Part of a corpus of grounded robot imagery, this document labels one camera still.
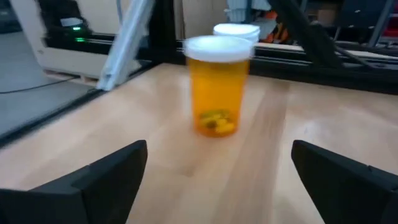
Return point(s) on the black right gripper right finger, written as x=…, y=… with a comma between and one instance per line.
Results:
x=348, y=193

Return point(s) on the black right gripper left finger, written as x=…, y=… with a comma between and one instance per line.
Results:
x=109, y=193

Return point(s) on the beige box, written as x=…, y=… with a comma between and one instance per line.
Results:
x=62, y=62

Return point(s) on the silver aluminium extrusion bar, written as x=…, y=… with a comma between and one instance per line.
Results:
x=124, y=46

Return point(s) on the small white bottle lying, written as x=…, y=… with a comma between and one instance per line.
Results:
x=217, y=93

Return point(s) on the black device green light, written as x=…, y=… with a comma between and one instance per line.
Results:
x=68, y=29

